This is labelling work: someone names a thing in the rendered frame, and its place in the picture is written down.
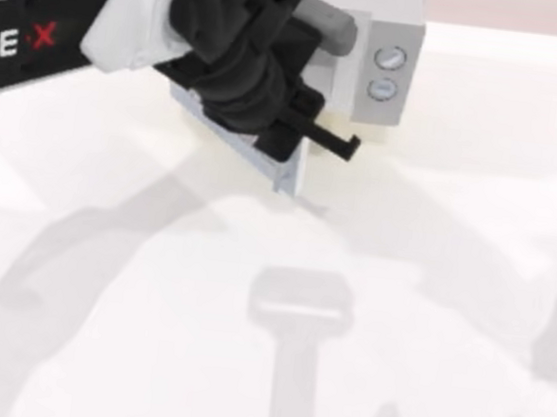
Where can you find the white microwave oven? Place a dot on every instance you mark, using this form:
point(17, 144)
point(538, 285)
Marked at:
point(392, 30)

